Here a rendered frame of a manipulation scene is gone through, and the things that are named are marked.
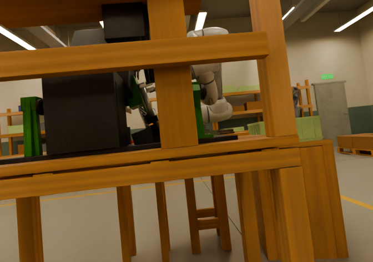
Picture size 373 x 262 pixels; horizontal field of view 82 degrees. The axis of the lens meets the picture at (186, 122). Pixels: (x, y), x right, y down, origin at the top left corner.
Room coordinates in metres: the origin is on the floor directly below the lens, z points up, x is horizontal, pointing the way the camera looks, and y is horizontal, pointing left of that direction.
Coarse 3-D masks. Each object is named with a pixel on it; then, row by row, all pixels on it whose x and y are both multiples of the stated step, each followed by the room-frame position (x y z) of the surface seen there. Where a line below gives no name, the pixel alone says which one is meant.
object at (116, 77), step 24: (48, 96) 0.89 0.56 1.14; (72, 96) 0.89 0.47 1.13; (96, 96) 0.90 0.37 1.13; (120, 96) 0.99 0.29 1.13; (48, 120) 0.89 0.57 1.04; (72, 120) 0.89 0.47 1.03; (96, 120) 0.90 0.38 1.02; (120, 120) 0.95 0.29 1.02; (48, 144) 0.89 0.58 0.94; (72, 144) 0.89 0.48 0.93; (96, 144) 0.90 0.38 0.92; (120, 144) 0.92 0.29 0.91
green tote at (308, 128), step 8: (296, 120) 1.51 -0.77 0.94; (304, 120) 1.50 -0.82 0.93; (312, 120) 1.49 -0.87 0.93; (248, 128) 2.10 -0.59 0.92; (256, 128) 1.66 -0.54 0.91; (264, 128) 1.54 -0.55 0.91; (304, 128) 1.50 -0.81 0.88; (312, 128) 1.49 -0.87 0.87; (320, 128) 1.48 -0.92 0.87; (304, 136) 1.50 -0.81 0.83; (312, 136) 1.49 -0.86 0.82; (320, 136) 1.49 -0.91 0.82
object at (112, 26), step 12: (108, 12) 0.86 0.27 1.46; (120, 12) 0.86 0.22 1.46; (132, 12) 0.87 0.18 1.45; (108, 24) 0.86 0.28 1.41; (120, 24) 0.86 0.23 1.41; (132, 24) 0.87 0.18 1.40; (108, 36) 0.86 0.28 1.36; (120, 36) 0.86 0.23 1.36; (132, 36) 0.87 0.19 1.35; (144, 36) 0.87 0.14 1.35
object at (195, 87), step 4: (196, 84) 0.97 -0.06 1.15; (196, 88) 0.94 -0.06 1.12; (196, 92) 0.94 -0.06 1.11; (200, 92) 0.94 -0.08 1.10; (196, 96) 0.95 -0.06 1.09; (200, 96) 0.96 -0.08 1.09; (196, 100) 0.97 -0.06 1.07; (200, 100) 0.97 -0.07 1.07; (196, 104) 0.98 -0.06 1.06; (200, 104) 0.99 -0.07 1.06; (200, 108) 1.00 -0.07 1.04
